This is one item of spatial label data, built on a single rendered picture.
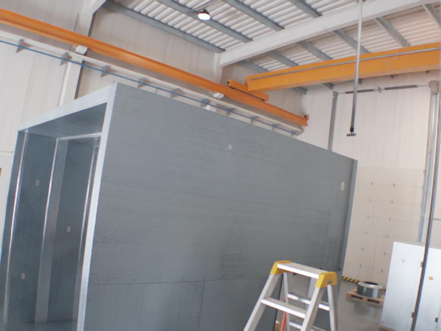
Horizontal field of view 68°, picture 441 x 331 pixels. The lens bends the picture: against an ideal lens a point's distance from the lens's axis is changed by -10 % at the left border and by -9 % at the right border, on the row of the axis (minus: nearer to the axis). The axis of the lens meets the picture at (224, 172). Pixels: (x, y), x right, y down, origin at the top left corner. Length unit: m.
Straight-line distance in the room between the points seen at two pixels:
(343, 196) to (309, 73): 8.56
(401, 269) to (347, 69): 5.76
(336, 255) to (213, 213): 1.64
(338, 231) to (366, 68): 7.68
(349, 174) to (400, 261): 5.43
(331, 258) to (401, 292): 5.48
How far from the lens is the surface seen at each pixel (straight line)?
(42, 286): 5.74
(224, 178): 2.43
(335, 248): 3.61
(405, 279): 8.88
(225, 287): 2.62
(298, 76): 12.13
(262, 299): 2.20
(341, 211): 3.60
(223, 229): 2.48
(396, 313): 9.06
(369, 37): 12.30
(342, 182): 3.57
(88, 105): 2.43
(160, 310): 2.35
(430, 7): 10.81
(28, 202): 5.45
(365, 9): 10.08
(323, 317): 3.75
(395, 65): 10.40
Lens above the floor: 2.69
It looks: 3 degrees up
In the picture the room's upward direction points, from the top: 8 degrees clockwise
